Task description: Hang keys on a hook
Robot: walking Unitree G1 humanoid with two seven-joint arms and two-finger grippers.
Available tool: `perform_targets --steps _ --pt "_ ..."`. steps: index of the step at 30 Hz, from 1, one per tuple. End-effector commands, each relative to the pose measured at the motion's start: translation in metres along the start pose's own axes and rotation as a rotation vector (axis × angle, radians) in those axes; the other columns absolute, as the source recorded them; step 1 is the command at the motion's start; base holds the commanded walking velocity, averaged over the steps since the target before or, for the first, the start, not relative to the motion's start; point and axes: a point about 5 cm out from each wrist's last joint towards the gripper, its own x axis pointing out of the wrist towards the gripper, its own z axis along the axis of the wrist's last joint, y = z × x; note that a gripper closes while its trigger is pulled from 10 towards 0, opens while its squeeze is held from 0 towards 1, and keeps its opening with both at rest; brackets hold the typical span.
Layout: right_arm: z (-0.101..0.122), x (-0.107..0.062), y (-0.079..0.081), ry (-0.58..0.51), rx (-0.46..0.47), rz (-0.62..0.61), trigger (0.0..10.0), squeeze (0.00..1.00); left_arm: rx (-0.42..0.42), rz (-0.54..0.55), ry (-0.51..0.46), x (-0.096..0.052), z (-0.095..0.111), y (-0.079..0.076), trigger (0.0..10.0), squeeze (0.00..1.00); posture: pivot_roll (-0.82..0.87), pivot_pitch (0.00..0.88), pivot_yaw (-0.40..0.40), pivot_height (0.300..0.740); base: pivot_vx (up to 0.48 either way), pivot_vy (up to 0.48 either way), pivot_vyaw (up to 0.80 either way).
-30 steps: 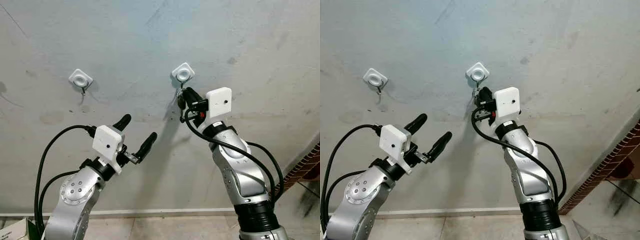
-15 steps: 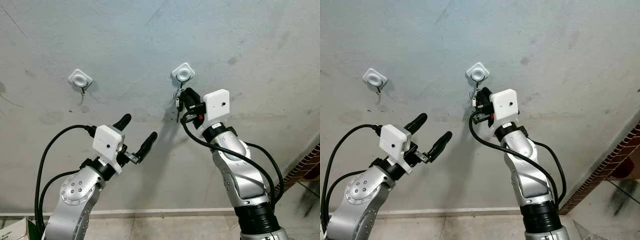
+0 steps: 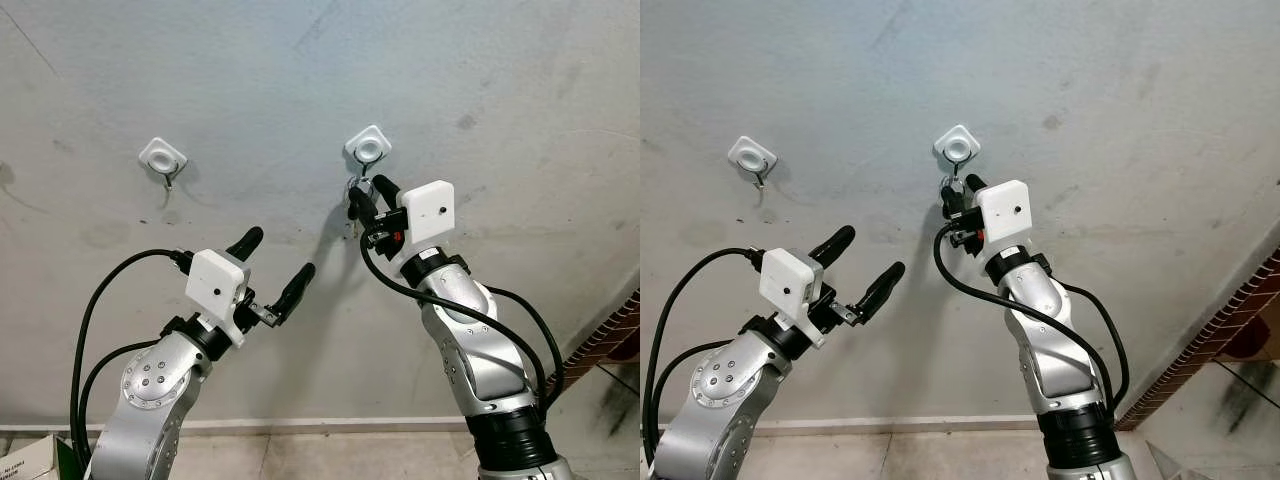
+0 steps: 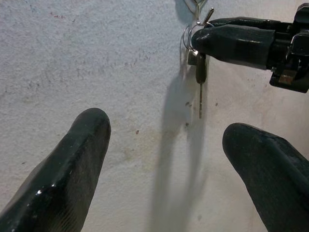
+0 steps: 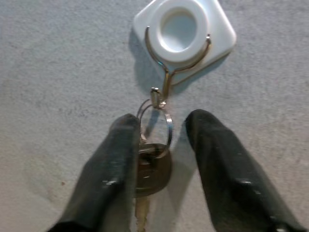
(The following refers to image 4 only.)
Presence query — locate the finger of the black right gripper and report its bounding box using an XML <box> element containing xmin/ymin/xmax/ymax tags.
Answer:
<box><xmin>192</xmin><ymin>23</ymin><xmax>276</xmax><ymax>71</ymax></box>
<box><xmin>206</xmin><ymin>16</ymin><xmax>294</xmax><ymax>31</ymax></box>

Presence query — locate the silver wire wall hook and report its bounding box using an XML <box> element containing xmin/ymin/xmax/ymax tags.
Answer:
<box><xmin>183</xmin><ymin>0</ymin><xmax>215</xmax><ymax>27</ymax></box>

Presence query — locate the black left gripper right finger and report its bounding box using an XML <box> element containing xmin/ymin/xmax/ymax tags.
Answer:
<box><xmin>222</xmin><ymin>122</ymin><xmax>309</xmax><ymax>232</ymax></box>

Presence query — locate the thin silver key ring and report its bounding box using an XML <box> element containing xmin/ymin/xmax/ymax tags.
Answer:
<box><xmin>179</xmin><ymin>22</ymin><xmax>215</xmax><ymax>53</ymax></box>

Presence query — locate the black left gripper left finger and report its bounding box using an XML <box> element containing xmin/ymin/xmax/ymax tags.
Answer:
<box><xmin>0</xmin><ymin>107</ymin><xmax>112</xmax><ymax>232</ymax></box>

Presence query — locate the black head key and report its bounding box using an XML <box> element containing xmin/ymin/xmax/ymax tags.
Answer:
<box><xmin>195</xmin><ymin>53</ymin><xmax>208</xmax><ymax>119</ymax></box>

